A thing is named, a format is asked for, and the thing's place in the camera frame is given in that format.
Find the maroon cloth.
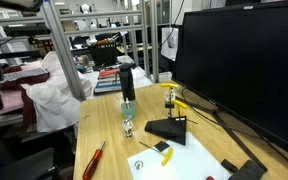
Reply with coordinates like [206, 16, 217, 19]
[1, 72, 50, 127]

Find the white board mat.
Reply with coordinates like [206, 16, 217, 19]
[127, 132, 231, 180]

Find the yellow hex key lower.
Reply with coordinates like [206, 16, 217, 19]
[171, 99, 187, 116]

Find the black monitor stand foot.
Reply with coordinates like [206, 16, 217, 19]
[236, 160, 265, 180]

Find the yellow hex key upper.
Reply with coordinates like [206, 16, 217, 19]
[161, 83, 178, 118]

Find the clear glass knob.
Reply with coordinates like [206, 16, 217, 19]
[122, 119, 133, 138]

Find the stack of books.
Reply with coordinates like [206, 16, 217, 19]
[94, 69, 121, 95]

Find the small black square pad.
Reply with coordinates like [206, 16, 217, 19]
[155, 141, 169, 152]

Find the grey keyboard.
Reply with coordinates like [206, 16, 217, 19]
[2, 68, 47, 83]

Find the black triangular tool rack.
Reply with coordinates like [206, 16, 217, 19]
[145, 116, 187, 145]

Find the white crumpled cloth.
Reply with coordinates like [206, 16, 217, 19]
[22, 51, 81, 132]

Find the small black foam block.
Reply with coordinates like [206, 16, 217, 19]
[221, 159, 238, 173]

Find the large black monitor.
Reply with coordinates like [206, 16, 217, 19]
[173, 1, 288, 152]

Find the black office chair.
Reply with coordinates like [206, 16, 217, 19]
[0, 134, 62, 180]

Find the red handled screwdriver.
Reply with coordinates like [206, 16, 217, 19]
[82, 141, 106, 180]

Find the aluminium frame post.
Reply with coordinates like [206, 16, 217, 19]
[41, 0, 86, 101]

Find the silver metal nut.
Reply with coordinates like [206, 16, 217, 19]
[134, 160, 143, 169]

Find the yellow T-handle hex key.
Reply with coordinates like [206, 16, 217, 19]
[139, 141, 173, 166]

